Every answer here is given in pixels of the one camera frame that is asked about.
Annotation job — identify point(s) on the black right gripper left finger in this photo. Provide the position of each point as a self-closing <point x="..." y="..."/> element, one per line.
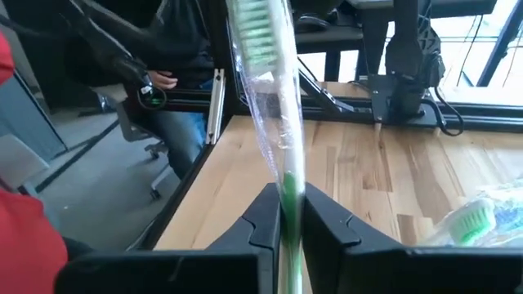
<point x="163" y="273"/>

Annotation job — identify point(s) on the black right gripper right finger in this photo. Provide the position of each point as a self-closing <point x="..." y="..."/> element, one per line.
<point x="408" y="273"/>

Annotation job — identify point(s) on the green toothbrush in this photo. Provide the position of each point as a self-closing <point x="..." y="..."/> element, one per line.
<point x="472" y="222"/>
<point x="292" y="163"/>

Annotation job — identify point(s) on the blue toothbrush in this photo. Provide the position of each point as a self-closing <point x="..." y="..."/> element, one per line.
<point x="508" y="218"/>

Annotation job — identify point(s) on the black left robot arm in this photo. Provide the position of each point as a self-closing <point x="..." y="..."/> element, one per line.
<point x="408" y="61"/>

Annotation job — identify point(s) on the person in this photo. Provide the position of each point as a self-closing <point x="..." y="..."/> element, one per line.
<point x="28" y="245"/>
<point x="180" y="130"/>

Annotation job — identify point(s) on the grey blue partition panel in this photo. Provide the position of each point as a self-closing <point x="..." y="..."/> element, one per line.
<point x="24" y="118"/>

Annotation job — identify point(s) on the black desk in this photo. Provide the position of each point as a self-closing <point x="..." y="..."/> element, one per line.
<point x="327" y="41"/>

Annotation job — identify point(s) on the black computer mouse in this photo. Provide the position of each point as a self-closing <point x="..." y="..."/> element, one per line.
<point x="310" y="22"/>

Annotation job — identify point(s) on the grey desk top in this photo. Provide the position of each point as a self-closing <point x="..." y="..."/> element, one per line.
<point x="457" y="8"/>

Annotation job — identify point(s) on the silver metal bracket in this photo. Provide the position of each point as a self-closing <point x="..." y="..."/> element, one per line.
<point x="214" y="110"/>

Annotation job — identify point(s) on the black aluminium table frame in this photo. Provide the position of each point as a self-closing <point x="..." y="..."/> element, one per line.
<point x="482" y="118"/>

